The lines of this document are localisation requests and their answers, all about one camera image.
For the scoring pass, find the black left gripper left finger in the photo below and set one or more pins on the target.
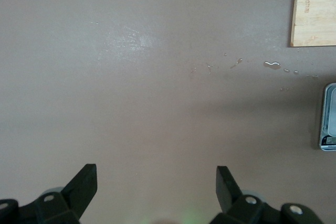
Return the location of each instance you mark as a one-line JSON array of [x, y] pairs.
[[78, 190]]

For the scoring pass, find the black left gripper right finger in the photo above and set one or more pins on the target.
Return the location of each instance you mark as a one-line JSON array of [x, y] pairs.
[[228, 192]]

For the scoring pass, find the silver digital kitchen scale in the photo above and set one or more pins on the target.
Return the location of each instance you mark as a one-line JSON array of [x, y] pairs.
[[329, 119]]

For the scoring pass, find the wooden cutting board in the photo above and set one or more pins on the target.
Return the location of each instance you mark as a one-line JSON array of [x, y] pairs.
[[315, 11]]

